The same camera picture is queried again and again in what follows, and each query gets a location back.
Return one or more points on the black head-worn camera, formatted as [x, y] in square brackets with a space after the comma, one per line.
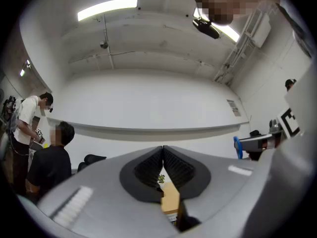
[206, 28]

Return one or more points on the wall poster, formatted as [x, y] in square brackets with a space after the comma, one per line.
[234, 107]

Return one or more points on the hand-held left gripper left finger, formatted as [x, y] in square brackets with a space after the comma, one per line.
[99, 197]

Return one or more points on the ceiling conduit pipe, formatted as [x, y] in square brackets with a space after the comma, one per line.
[109, 46]

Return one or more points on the person's head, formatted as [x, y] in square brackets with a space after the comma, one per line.
[230, 1]

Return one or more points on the white wall-mounted unit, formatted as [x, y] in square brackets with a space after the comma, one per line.
[262, 31]

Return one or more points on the potted purple flower plant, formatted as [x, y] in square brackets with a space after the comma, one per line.
[161, 179]

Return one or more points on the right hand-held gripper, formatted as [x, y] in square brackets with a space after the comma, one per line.
[288, 123]

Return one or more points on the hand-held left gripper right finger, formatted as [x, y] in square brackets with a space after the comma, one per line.
[218, 182]

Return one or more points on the black office chair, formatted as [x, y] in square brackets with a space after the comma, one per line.
[90, 159]

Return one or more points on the dome security camera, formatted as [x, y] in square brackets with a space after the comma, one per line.
[103, 44]

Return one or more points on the long ceiling light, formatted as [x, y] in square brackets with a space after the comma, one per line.
[231, 33]
[107, 8]

